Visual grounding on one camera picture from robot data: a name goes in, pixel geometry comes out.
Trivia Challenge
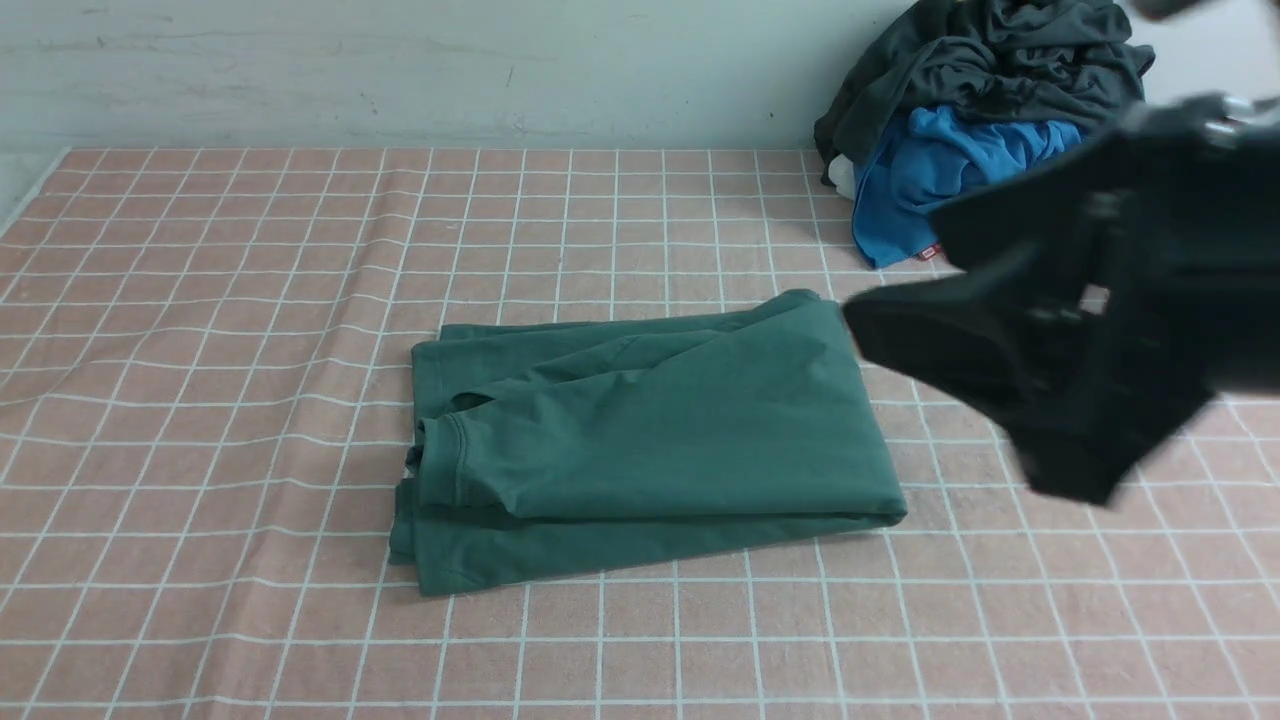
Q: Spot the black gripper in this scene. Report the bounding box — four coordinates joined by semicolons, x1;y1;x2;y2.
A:
842;96;1277;506

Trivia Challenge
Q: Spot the green long sleeve shirt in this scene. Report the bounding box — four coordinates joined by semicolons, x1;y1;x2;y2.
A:
389;290;908;597

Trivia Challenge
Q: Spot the blue garment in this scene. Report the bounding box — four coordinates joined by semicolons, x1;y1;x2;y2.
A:
851;106;1085;269

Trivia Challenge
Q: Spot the dark grey garment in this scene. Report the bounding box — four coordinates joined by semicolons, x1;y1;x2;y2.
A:
813;1;1156;165

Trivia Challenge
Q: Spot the pink grid tablecloth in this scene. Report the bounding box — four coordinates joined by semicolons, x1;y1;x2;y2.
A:
1;149;1277;719

